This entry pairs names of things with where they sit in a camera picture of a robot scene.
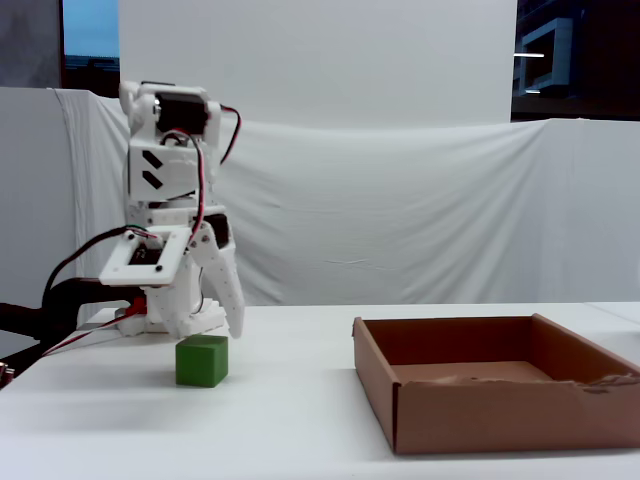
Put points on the white wrist camera mount plate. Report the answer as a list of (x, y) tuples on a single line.
[(120, 273)]

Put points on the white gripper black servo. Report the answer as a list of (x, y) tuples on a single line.
[(206, 246)]

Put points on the white draped cloth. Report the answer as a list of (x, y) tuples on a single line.
[(400, 210)]

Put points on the black chair armrest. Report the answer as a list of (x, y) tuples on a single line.
[(20, 320)]

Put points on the dark window with building view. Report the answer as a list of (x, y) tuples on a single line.
[(600, 50)]

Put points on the black clamp with red lever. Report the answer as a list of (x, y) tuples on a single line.
[(100, 290)]

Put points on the window showing blue sky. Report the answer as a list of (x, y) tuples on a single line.
[(90, 30)]

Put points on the white backdrop panel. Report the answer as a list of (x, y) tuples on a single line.
[(320, 50)]

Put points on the brown cardboard box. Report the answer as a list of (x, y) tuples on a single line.
[(475, 415)]

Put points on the green cube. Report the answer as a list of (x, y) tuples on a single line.
[(200, 365)]

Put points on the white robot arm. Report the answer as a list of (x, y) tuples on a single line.
[(172, 172)]

